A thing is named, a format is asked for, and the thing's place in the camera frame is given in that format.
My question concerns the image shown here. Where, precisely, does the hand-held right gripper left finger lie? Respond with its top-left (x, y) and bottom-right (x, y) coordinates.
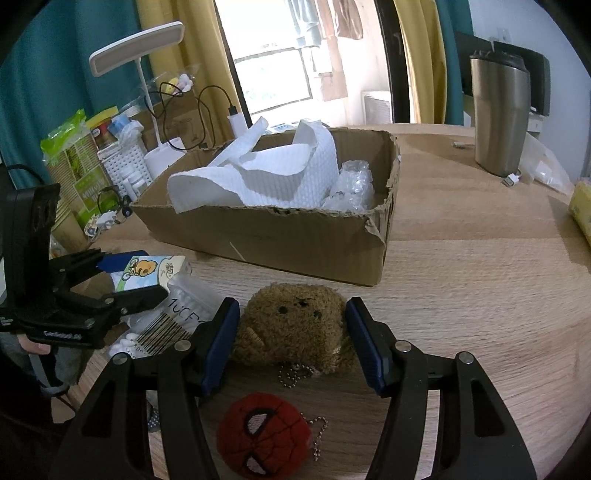
top-left (51, 296), bottom-right (241, 480)

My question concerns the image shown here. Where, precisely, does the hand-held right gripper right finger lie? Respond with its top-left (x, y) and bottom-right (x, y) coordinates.
top-left (344, 296), bottom-right (539, 480)

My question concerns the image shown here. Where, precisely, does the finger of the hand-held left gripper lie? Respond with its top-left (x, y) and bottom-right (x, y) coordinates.
top-left (48, 248), bottom-right (147, 288)
top-left (51, 284), bottom-right (170, 320)

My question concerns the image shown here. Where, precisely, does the cartoon print tissue pack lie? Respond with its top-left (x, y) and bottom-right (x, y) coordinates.
top-left (111, 255), bottom-right (192, 296)

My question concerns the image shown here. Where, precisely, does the brown plush keychain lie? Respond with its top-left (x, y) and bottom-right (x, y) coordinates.
top-left (231, 282), bottom-right (354, 384)

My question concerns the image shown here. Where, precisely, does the red mask plush keychain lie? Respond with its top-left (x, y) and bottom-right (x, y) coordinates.
top-left (217, 392), bottom-right (329, 476)

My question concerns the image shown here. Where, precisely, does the cardboard box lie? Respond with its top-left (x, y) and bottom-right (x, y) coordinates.
top-left (130, 127), bottom-right (402, 287)

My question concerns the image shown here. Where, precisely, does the person's left hand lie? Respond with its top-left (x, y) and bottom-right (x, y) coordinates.
top-left (17, 335), bottom-right (52, 357)

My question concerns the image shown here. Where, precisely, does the clear cotton swab box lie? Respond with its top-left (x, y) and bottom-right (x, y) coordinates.
top-left (108, 272), bottom-right (222, 358)

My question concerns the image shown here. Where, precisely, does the white pill bottle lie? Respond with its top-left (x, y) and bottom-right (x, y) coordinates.
top-left (121, 168), bottom-right (148, 199)

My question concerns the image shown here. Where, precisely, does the green paper cup pack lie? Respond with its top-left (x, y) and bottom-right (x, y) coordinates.
top-left (40, 109), bottom-right (116, 250)

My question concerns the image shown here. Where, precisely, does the white perforated basket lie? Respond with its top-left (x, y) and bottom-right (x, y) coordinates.
top-left (99, 136), bottom-right (153, 201)

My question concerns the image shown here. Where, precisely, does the yellow green sponge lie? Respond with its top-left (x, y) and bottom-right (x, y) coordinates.
top-left (88, 106), bottom-right (121, 127)

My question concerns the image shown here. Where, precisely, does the clear bubble wrap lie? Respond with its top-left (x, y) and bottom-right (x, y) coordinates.
top-left (321, 159), bottom-right (374, 213)

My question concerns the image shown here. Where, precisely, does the tall cardboard carton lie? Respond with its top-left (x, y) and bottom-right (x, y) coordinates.
top-left (139, 92), bottom-right (218, 153)

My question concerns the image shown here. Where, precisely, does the white paper towel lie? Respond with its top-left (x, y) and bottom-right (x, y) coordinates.
top-left (167, 117), bottom-right (340, 214)

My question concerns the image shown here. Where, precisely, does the white charger plug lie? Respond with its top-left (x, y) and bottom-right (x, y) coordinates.
top-left (228, 113), bottom-right (252, 138)

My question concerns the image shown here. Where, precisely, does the teal curtain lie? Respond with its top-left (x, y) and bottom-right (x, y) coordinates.
top-left (434, 0), bottom-right (474, 125)
top-left (0, 0), bottom-right (158, 185)

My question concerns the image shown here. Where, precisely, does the white desk lamp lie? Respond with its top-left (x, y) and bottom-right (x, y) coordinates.
top-left (89, 21), bottom-right (186, 178)

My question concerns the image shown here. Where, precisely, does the white slatted balcony unit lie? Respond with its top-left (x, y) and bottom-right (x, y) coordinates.
top-left (361, 90), bottom-right (393, 124)

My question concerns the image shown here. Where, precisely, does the yellow curtain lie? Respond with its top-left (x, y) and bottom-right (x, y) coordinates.
top-left (392, 0), bottom-right (448, 125)
top-left (136, 0), bottom-right (250, 153)

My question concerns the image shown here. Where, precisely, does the yellow tissue pack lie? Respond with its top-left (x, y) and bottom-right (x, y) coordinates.
top-left (568, 180), bottom-right (591, 250)

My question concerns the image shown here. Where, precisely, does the clear plastic bag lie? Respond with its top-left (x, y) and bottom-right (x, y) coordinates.
top-left (519, 134), bottom-right (575, 192)

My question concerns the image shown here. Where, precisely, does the steel travel mug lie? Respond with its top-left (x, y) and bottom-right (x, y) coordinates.
top-left (470, 50), bottom-right (532, 177)

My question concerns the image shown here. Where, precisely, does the black monitor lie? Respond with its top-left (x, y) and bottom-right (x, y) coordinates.
top-left (455, 30), bottom-right (495, 99)
top-left (492, 41), bottom-right (551, 117)

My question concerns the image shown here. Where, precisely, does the grey hanging shirt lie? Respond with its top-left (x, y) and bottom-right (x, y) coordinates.
top-left (287, 0), bottom-right (322, 48)

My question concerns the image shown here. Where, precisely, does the beige hanging shirt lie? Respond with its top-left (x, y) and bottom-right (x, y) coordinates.
top-left (330, 0), bottom-right (365, 41)

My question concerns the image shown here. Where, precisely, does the black charging cable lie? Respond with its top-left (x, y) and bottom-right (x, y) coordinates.
top-left (157, 80), bottom-right (241, 153)

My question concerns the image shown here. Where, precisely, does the black door frame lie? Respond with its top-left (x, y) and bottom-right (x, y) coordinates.
top-left (374, 0), bottom-right (411, 124)

